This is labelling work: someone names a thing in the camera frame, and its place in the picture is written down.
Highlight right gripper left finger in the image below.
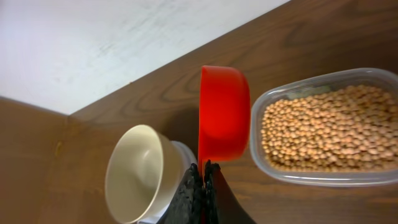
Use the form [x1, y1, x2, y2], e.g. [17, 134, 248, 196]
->
[157, 164, 204, 224]

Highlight white digital kitchen scale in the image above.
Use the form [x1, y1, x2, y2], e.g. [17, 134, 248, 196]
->
[137, 141, 197, 224]

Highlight clear plastic container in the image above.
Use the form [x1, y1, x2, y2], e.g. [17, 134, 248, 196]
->
[249, 68, 397, 187]

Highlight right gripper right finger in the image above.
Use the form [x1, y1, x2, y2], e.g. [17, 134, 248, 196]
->
[205, 160, 256, 224]

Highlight red plastic measuring scoop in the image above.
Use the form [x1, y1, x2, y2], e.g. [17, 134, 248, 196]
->
[198, 65, 251, 183]

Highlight white ceramic bowl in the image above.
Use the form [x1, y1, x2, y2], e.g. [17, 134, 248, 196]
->
[104, 124, 182, 223]

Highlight soybeans in container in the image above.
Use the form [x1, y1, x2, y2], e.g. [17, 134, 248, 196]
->
[259, 85, 397, 172]

